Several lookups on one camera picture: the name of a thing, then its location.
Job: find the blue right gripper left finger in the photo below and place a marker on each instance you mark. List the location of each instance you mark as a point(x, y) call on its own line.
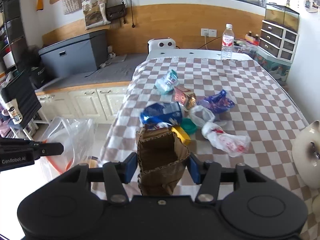
point(130, 166)

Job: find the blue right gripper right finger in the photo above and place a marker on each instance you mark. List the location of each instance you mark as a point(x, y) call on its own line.
point(194, 168)

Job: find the yellow small carton box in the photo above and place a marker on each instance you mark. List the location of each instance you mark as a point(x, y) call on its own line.
point(181, 134)

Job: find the torn brown cardboard piece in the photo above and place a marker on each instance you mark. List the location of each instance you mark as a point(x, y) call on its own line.
point(162, 159)

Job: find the white plastic bag red print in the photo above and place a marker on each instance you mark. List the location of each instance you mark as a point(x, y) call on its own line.
point(233, 145)

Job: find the crushed blue pepsi can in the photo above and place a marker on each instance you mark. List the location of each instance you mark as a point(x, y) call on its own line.
point(162, 112)

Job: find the clear plastic bag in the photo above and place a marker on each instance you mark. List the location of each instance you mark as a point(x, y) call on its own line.
point(77, 137)

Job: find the red gold snack bag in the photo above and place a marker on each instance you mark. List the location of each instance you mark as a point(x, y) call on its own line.
point(185, 97)

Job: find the blue floral plastic bag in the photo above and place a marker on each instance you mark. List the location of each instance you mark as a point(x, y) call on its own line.
point(218, 103)

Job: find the light blue snack pouch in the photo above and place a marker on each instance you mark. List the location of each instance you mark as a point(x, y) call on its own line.
point(167, 83)

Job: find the dark brown shoulder bag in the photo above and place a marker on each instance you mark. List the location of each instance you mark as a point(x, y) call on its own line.
point(115, 12)

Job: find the teal plastic lid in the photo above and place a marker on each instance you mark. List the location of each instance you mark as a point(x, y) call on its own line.
point(188, 126)

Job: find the checkered brown white tablecloth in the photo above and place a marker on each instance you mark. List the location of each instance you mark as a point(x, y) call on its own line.
point(255, 105)

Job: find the cream cabinet bench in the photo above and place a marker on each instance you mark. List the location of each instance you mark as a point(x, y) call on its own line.
point(92, 95)

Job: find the grey fabric storage box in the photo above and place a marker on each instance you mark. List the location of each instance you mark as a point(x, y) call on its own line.
point(81, 54)

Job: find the clear water bottle red label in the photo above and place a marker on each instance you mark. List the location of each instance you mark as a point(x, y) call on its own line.
point(227, 43)

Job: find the white drawer organizer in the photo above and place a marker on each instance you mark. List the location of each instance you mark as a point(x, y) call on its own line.
point(278, 41)

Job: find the black shelving unit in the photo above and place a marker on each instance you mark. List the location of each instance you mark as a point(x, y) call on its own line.
point(13, 41)

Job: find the printed canvas tote bag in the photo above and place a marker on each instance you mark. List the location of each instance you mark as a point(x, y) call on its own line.
point(94, 12)

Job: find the knitted beige handbag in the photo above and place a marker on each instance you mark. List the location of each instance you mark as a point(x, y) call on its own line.
point(70, 6)

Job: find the glass fish tank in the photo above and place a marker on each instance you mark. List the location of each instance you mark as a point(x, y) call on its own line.
point(283, 16)

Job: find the white wall power socket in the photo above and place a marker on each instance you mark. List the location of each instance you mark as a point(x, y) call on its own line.
point(205, 32)

